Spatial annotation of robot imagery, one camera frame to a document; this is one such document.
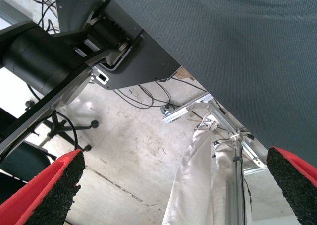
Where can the dark teal office chair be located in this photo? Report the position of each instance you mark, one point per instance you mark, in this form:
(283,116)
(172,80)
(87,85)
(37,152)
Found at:
(22,160)

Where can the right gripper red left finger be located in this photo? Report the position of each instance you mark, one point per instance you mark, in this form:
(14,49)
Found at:
(37,200)

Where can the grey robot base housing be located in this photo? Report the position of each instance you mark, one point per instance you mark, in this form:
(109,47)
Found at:
(143,61)

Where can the beige trouser leg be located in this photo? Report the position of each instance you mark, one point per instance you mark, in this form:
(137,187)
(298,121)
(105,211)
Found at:
(193,173)

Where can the black robot torso linkage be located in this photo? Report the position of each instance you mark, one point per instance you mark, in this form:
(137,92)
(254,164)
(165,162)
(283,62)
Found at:
(37,59)

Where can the dark grey table cloth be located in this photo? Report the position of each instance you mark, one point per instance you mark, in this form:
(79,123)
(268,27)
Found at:
(223,36)

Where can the black frame post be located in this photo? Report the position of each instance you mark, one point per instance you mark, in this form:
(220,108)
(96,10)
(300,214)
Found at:
(6,121)

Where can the aluminium extrusion frame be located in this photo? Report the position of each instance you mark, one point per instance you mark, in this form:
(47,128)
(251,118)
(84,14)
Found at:
(178,112)

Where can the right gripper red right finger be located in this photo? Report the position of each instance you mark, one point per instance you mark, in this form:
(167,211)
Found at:
(299,185)

